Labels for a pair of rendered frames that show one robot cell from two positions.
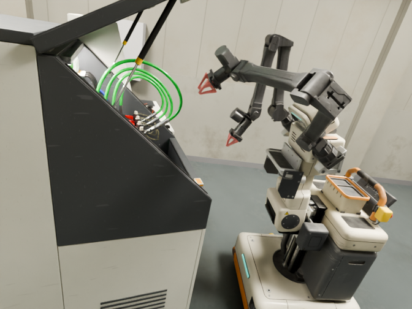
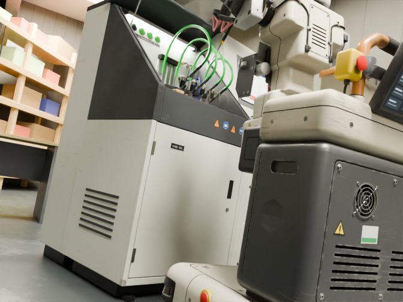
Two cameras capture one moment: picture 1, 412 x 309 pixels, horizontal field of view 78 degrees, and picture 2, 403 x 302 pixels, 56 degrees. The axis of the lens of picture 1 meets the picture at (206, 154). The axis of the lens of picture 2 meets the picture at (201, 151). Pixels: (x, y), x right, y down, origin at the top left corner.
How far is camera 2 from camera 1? 2.03 m
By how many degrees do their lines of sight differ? 74
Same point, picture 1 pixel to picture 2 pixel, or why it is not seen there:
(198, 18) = not seen: outside the picture
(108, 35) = (216, 42)
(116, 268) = (101, 150)
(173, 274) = (126, 175)
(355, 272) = (285, 198)
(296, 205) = (258, 109)
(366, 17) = not seen: outside the picture
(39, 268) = (77, 136)
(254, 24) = not seen: outside the picture
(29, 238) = (81, 109)
